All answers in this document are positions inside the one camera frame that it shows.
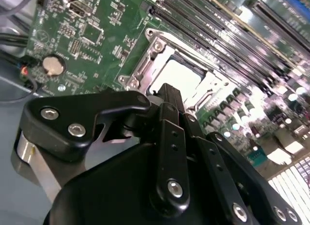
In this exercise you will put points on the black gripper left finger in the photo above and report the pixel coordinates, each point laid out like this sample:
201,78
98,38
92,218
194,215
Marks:
60,138

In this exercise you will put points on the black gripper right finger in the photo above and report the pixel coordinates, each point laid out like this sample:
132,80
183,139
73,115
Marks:
218,167

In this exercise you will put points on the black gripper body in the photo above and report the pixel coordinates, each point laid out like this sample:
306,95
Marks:
109,193

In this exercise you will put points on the silver topped cpu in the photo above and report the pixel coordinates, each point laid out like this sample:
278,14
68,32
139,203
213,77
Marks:
181,75

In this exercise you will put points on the metal socket cover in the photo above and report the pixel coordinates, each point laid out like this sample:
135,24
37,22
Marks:
155,61

